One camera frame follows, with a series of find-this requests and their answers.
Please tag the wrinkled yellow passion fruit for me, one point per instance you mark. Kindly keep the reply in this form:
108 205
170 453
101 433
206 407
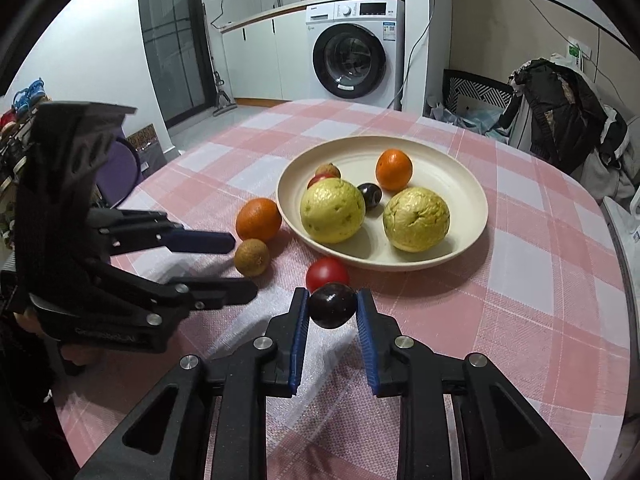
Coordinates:
416 219

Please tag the orange on table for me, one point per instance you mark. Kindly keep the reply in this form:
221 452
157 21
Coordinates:
259 219

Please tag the brown longan on table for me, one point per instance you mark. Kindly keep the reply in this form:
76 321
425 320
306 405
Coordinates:
252 258

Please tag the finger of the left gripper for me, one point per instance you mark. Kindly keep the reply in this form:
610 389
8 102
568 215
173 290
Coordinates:
200 294
185 237

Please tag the shoe rack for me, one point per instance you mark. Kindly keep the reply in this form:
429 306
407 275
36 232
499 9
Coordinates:
15 127

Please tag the orange in plate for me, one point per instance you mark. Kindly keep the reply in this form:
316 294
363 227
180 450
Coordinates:
393 170

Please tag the pink checkered tablecloth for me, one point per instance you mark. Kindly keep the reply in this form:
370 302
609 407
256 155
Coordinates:
540 293

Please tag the pile of dark clothes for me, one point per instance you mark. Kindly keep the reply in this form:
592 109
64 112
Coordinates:
568 121

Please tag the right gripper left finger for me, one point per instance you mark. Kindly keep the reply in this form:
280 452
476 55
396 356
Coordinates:
207 419

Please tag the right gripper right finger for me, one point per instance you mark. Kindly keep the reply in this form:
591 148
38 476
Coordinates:
457 416

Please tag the white kitchen cabinet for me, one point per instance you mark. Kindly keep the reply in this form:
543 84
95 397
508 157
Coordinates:
269 59

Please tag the dark purple plum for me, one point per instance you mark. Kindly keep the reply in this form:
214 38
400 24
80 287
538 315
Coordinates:
332 305

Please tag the black glass door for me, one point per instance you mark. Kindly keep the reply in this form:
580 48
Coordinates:
175 44

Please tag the left hand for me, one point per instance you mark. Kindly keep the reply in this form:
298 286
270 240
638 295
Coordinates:
74 353

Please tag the purple bag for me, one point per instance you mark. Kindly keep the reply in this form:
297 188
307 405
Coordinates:
121 174

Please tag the brown longan with stem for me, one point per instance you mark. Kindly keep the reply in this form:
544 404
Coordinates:
328 170

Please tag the smooth yellow spotted fruit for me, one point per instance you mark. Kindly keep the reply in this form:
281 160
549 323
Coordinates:
332 210

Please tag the cream round plate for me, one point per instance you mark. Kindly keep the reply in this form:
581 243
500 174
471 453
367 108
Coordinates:
369 248

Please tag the white washing machine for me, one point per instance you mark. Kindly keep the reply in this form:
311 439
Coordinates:
357 51

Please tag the black patterned basket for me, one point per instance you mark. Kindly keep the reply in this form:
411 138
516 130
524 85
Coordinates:
464 91

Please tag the red tomato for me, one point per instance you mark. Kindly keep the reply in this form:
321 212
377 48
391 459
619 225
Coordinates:
319 177
324 271

